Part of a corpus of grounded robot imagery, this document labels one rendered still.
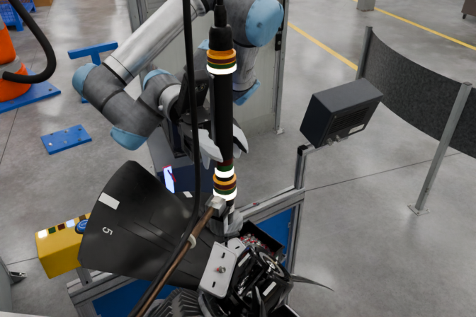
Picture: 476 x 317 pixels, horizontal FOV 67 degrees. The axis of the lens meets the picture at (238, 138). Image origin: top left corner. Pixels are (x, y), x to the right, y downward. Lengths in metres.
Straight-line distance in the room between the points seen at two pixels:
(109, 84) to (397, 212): 2.29
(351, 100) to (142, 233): 0.93
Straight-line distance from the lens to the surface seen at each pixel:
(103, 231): 0.62
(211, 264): 0.72
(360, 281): 2.33
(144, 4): 2.42
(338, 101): 1.32
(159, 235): 0.66
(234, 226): 0.74
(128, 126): 0.83
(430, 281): 2.48
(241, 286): 0.73
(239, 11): 0.90
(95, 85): 0.87
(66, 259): 1.11
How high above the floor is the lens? 1.84
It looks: 34 degrees down
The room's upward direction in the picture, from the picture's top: straight up
